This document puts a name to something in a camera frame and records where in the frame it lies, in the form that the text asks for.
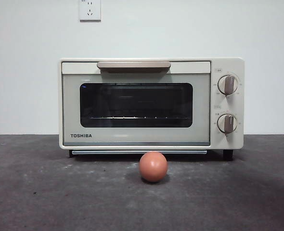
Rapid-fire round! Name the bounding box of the beige oven door handle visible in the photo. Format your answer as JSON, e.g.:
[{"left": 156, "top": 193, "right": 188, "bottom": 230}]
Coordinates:
[{"left": 96, "top": 61, "right": 171, "bottom": 74}]

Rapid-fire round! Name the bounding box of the brown egg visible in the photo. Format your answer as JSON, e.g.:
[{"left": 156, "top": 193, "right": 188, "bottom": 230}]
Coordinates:
[{"left": 139, "top": 151, "right": 168, "bottom": 183}]

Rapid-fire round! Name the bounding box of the glass oven door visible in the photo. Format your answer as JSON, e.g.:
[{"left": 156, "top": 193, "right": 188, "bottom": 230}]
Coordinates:
[{"left": 61, "top": 61, "right": 211, "bottom": 146}]

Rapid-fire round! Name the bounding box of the metal crumb tray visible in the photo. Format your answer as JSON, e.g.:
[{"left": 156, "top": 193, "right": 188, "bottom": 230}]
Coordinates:
[{"left": 71, "top": 150, "right": 207, "bottom": 155}]

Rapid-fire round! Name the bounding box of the small beige timer knob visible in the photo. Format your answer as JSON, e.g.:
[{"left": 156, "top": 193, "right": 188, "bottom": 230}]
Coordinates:
[{"left": 217, "top": 114, "right": 238, "bottom": 134}]

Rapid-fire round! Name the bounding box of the large beige temperature knob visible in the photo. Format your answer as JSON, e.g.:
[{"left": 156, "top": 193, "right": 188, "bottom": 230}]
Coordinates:
[{"left": 218, "top": 75, "right": 238, "bottom": 95}]

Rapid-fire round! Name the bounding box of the cream toaster oven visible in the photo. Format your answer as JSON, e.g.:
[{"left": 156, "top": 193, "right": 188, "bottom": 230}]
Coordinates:
[{"left": 58, "top": 57, "right": 245, "bottom": 161}]

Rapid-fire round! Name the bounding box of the wire oven rack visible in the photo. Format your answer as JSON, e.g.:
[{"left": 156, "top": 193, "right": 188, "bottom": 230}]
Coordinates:
[{"left": 89, "top": 116, "right": 182, "bottom": 120}]

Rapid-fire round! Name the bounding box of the white wall socket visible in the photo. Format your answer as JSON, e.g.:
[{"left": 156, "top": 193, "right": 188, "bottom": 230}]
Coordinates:
[{"left": 79, "top": 0, "right": 102, "bottom": 23}]

